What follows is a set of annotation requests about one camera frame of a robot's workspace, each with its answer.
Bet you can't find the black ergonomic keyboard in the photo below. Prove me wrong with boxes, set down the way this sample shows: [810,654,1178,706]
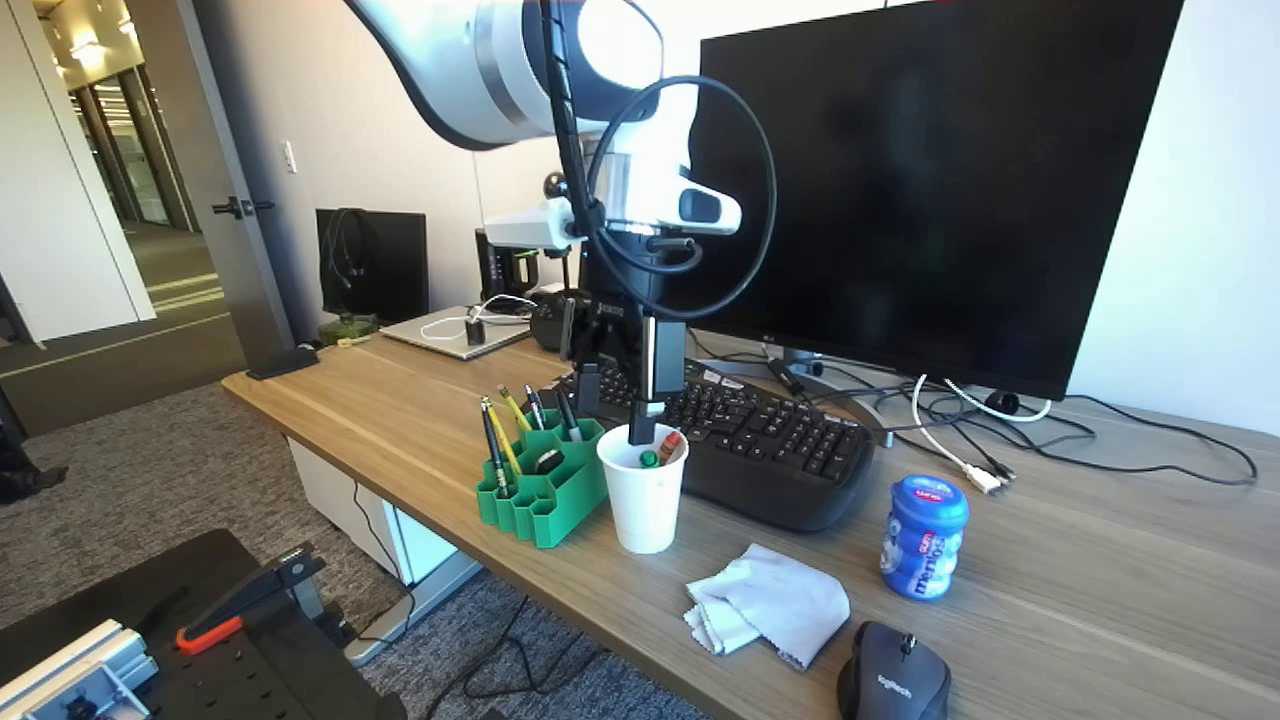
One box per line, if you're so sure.
[544,347,886,540]

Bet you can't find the blue mentos gum bottle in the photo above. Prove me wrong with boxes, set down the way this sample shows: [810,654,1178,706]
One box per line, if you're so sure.
[875,474,973,605]

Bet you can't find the aluminium extrusion profile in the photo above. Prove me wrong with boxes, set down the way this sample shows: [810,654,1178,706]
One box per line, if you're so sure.
[0,618,159,720]

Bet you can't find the long black desk cable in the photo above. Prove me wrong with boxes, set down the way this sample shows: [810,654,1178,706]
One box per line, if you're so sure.
[854,353,1265,493]

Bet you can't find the white cable with plug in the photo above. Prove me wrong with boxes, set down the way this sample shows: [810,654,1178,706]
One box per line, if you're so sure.
[909,371,1018,502]

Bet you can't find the black pencil gold print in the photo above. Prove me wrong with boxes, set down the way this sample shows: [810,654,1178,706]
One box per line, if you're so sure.
[477,397,511,502]

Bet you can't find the black stand foot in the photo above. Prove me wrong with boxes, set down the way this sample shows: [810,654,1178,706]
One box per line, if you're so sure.
[0,273,73,509]

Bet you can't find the white under-desk cabinet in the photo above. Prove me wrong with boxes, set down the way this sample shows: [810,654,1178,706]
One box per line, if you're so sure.
[284,438,487,591]

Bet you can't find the large black monitor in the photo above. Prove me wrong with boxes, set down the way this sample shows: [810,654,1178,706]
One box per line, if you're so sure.
[586,0,1188,404]

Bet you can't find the white paper cup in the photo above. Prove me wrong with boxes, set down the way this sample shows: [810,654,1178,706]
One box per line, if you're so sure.
[591,422,691,562]

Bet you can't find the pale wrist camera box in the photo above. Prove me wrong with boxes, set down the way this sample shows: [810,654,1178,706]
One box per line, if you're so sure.
[481,196,590,260]

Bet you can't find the black electric kettle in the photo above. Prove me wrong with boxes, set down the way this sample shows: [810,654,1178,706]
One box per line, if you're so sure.
[471,227,541,303]

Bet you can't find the black clamp orange handle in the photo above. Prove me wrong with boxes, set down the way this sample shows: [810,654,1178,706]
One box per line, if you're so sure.
[172,540,337,662]

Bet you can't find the green plastic pen holder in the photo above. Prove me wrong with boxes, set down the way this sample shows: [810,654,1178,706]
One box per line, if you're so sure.
[471,411,612,551]

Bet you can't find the dark grey computer mouse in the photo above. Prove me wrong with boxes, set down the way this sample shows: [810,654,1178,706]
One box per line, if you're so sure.
[836,618,955,720]

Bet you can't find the white folded cloth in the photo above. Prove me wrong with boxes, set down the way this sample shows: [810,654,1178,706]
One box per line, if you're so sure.
[679,540,856,674]

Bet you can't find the black marker white barrel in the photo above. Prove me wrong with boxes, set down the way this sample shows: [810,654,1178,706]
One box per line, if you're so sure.
[552,392,590,450]

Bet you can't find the thin white looped cable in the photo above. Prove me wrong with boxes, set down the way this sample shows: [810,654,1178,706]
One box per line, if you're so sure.
[417,292,537,346]

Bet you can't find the silver closed laptop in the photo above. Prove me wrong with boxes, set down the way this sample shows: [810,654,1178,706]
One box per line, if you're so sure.
[375,300,537,366]

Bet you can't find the yellow green pencil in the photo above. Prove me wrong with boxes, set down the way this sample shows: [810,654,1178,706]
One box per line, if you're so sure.
[496,384,537,438]

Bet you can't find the short white cable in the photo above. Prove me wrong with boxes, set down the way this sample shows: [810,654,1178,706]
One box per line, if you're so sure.
[939,378,1056,428]

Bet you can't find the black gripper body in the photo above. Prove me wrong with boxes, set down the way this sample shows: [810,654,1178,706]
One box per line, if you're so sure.
[572,242,695,361]

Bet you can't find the black desk corner block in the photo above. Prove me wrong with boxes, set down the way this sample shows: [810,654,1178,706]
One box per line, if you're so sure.
[245,338,326,384]

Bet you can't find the black perforated work table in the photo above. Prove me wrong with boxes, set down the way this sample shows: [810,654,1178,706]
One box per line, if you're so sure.
[0,529,412,720]

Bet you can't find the black box against wall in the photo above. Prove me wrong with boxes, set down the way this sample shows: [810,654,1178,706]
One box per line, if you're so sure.
[318,203,432,329]

